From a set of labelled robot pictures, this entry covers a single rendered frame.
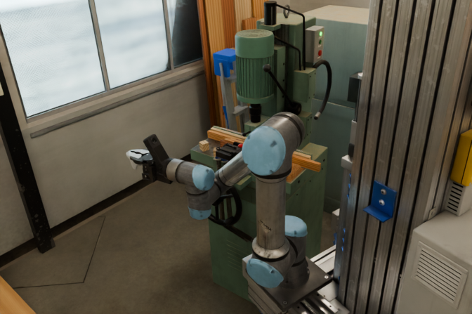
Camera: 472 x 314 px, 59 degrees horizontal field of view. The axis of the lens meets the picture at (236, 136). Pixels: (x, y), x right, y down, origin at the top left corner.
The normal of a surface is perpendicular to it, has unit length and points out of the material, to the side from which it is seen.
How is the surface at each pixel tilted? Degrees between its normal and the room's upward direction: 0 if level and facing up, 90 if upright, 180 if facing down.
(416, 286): 90
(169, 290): 0
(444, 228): 0
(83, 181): 90
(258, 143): 83
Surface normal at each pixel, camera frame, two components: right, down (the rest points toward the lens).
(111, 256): -0.04, -0.89
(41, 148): 0.76, 0.28
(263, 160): -0.52, 0.28
